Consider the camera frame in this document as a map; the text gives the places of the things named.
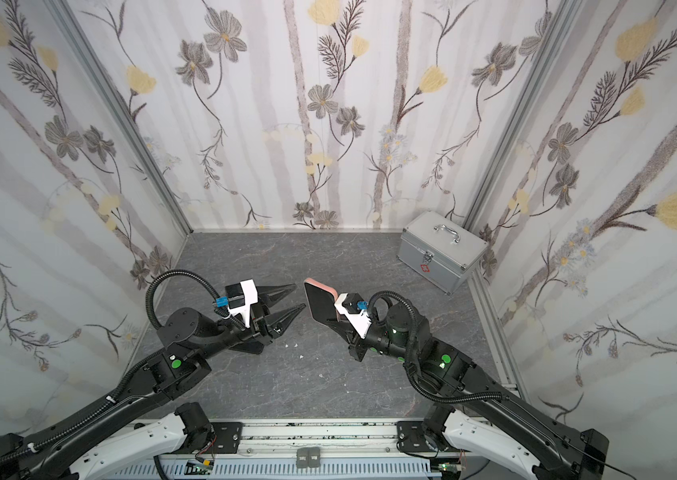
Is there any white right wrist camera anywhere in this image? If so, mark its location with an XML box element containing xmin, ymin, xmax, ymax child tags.
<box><xmin>334</xmin><ymin>293</ymin><xmax>372</xmax><ymax>339</ymax></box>

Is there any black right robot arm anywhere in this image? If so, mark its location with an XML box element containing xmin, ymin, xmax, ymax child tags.
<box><xmin>304</xmin><ymin>285</ymin><xmax>610</xmax><ymax>479</ymax></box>

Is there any white slotted cable duct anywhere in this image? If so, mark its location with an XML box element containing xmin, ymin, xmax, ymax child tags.
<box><xmin>84</xmin><ymin>458</ymin><xmax>443</xmax><ymax>480</ymax></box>

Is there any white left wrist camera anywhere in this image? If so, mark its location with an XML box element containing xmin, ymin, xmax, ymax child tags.
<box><xmin>216</xmin><ymin>279</ymin><xmax>258</xmax><ymax>329</ymax></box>

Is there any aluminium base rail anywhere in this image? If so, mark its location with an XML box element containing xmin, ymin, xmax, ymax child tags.
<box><xmin>67</xmin><ymin>417</ymin><xmax>574</xmax><ymax>480</ymax></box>

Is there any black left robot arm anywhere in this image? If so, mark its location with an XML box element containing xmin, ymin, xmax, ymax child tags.
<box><xmin>0</xmin><ymin>269</ymin><xmax>306</xmax><ymax>479</ymax></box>

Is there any pink phone case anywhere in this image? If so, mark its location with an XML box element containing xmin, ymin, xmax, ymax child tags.
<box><xmin>304</xmin><ymin>278</ymin><xmax>339</xmax><ymax>301</ymax></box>

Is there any silver aluminium case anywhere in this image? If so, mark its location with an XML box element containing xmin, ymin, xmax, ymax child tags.
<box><xmin>398</xmin><ymin>211</ymin><xmax>489</xmax><ymax>295</ymax></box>

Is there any black smartphone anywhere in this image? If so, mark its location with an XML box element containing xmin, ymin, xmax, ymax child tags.
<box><xmin>304</xmin><ymin>289</ymin><xmax>338</xmax><ymax>325</ymax></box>

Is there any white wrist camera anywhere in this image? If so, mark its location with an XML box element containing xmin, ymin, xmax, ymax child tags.
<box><xmin>216</xmin><ymin>279</ymin><xmax>258</xmax><ymax>329</ymax></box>
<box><xmin>334</xmin><ymin>293</ymin><xmax>372</xmax><ymax>339</ymax></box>

